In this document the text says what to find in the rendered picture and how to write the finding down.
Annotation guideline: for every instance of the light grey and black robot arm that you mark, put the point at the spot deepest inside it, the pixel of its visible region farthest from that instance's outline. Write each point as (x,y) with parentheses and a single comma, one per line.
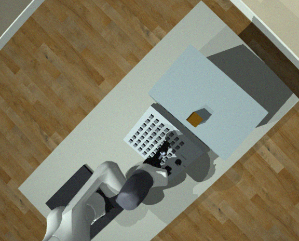
(72,223)

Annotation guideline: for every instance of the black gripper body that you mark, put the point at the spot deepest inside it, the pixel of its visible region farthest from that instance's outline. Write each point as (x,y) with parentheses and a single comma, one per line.
(155,162)

